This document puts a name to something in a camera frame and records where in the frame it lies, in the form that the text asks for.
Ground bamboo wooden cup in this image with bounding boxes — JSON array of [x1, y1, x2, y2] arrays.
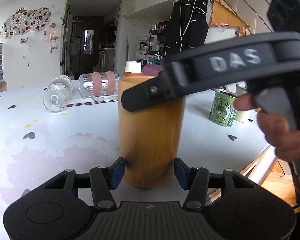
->
[[117, 75, 186, 190]]

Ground purple cushion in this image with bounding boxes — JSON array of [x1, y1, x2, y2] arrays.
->
[[142, 64, 164, 76]]

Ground black jacket white trim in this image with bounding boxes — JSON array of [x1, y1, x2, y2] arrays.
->
[[165, 0, 209, 56]]

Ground photo collage wall board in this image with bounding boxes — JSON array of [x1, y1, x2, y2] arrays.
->
[[2, 7, 51, 39]]

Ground clear mug pink bands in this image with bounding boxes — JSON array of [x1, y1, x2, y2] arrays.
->
[[79, 72, 120, 102]]

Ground white orange paper cup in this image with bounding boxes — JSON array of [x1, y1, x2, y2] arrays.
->
[[124, 61, 142, 77]]

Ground clear ribbed glass cup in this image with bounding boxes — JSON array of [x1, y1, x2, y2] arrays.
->
[[43, 75, 74, 112]]

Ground black storage shelf rack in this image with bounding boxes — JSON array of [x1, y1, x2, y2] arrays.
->
[[135, 21, 168, 66]]

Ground right hand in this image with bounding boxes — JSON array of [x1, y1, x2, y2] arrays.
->
[[232, 91, 300, 162]]

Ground green cartoon mug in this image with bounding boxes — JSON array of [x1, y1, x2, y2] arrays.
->
[[209, 89, 238, 127]]

